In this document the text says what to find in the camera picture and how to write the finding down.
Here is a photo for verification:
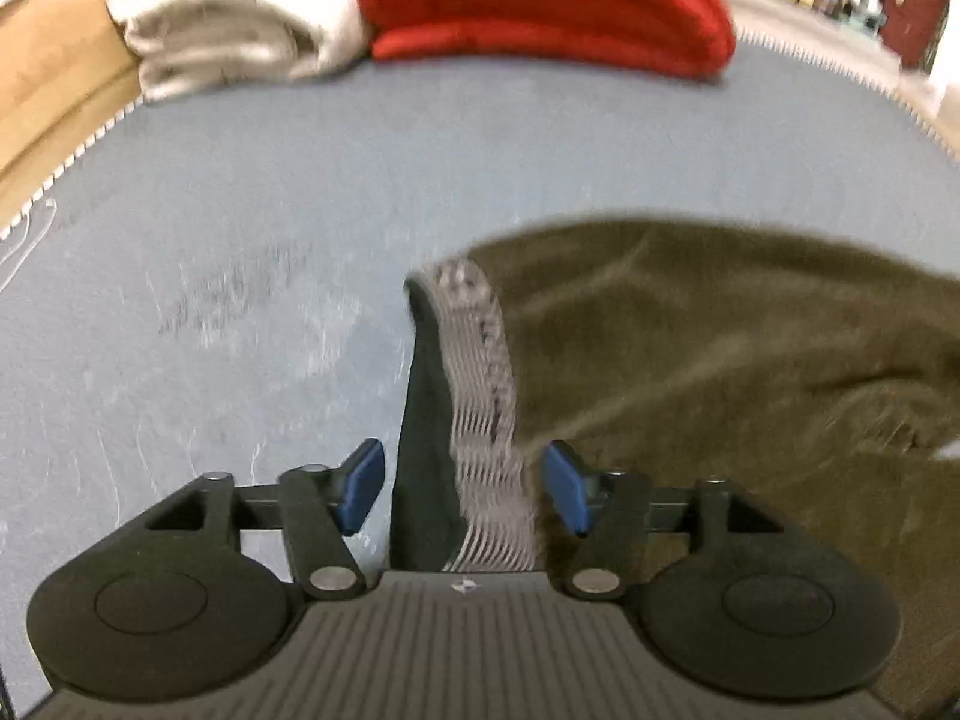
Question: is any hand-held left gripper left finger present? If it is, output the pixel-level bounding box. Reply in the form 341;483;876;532
139;439;385;602

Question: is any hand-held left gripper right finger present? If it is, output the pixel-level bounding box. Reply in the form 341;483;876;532
544;441;794;602

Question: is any grey quilted mattress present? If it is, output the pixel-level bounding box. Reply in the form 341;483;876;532
0;34;960;616

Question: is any white folded blanket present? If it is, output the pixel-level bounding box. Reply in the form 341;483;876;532
101;0;372;102

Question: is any red folded quilt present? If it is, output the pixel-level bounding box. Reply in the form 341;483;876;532
354;0;737;82

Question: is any white window sill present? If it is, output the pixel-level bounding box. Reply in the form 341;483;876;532
709;0;908;80

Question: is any dark red cushion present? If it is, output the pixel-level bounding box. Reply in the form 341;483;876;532
877;0;950;70

